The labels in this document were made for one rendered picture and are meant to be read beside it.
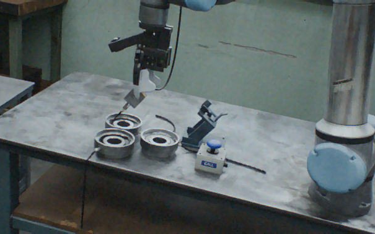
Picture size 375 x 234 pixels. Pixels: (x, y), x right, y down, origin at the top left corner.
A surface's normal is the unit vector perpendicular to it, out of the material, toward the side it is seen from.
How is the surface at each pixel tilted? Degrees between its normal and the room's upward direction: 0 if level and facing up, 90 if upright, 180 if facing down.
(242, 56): 90
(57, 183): 0
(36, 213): 0
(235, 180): 0
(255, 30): 90
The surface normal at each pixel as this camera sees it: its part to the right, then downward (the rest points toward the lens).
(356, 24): -0.27, 0.30
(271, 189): 0.14, -0.90
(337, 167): -0.55, 0.39
